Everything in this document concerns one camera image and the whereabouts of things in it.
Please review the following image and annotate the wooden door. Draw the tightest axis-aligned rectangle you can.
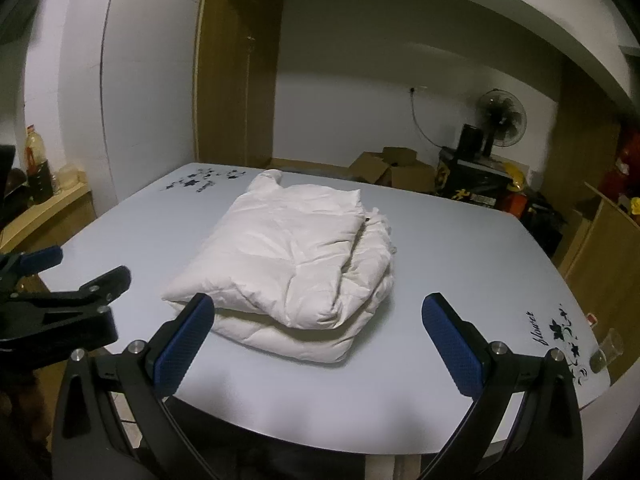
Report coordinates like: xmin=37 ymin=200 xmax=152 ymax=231
xmin=192 ymin=0 xmax=287 ymax=169

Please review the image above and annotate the clear plastic jar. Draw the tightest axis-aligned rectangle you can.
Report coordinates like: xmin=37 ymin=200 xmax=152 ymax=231
xmin=58 ymin=162 xmax=81 ymax=194

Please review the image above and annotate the red figure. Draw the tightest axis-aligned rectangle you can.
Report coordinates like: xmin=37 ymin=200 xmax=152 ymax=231
xmin=599 ymin=130 xmax=640 ymax=206

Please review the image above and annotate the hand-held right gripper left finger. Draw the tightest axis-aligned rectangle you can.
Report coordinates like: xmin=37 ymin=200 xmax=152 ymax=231
xmin=50 ymin=292 xmax=217 ymax=480

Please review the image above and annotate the black box with yellow print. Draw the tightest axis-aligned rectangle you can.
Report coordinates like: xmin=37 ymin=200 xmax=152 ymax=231
xmin=434 ymin=146 xmax=526 ymax=208

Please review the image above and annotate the black bag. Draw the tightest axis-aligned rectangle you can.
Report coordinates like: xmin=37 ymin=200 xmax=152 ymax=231
xmin=520 ymin=190 xmax=569 ymax=257

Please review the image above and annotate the cooking oil bottle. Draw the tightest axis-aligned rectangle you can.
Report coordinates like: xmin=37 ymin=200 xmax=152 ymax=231
xmin=25 ymin=125 xmax=49 ymax=205

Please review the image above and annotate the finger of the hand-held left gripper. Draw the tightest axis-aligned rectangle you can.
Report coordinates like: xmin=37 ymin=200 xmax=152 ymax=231
xmin=0 ymin=246 xmax=64 ymax=287
xmin=0 ymin=266 xmax=132 ymax=328

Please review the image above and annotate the yellow helmet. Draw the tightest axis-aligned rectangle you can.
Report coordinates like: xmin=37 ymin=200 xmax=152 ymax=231
xmin=502 ymin=162 xmax=529 ymax=192

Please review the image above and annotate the clear glass cup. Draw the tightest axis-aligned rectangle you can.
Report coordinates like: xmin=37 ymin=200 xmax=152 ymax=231
xmin=590 ymin=328 xmax=625 ymax=374

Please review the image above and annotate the black wall cable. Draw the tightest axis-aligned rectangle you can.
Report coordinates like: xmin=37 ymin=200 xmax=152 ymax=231
xmin=410 ymin=90 xmax=454 ymax=152

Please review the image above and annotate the white padded jacket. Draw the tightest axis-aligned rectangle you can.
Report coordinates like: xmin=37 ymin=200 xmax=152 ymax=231
xmin=161 ymin=169 xmax=398 ymax=365

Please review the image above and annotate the cardboard box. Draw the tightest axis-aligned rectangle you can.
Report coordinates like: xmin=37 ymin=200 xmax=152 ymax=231
xmin=382 ymin=146 xmax=437 ymax=194
xmin=348 ymin=151 xmax=396 ymax=187

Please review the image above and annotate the black standing fan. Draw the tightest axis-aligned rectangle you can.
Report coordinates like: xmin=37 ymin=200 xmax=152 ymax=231
xmin=470 ymin=88 xmax=529 ymax=161

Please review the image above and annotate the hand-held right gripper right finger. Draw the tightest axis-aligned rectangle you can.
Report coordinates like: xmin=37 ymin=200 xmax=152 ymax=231
xmin=420 ymin=292 xmax=585 ymax=480

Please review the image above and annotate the red orange container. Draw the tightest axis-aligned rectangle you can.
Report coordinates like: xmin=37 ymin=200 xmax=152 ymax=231
xmin=500 ymin=191 xmax=532 ymax=222

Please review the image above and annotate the black speaker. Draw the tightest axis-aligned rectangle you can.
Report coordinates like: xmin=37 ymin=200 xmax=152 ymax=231
xmin=458 ymin=123 xmax=486 ymax=162

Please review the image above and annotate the wooden cabinet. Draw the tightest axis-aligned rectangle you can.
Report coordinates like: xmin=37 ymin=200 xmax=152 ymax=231
xmin=552 ymin=182 xmax=640 ymax=387

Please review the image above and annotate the wooden counter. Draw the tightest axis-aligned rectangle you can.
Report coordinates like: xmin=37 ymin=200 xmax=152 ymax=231
xmin=0 ymin=180 xmax=98 ymax=283

